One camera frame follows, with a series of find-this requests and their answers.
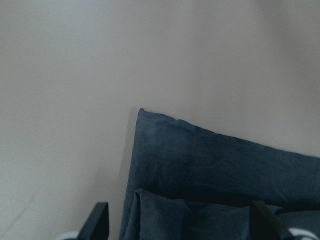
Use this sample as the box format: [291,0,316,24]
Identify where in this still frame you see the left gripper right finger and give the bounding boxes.
[251,200,295,240]

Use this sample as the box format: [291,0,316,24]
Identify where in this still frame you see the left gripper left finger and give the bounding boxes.
[76,202,110,240]

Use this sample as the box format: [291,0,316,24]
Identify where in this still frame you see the black graphic t-shirt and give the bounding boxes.
[119,109,320,240]

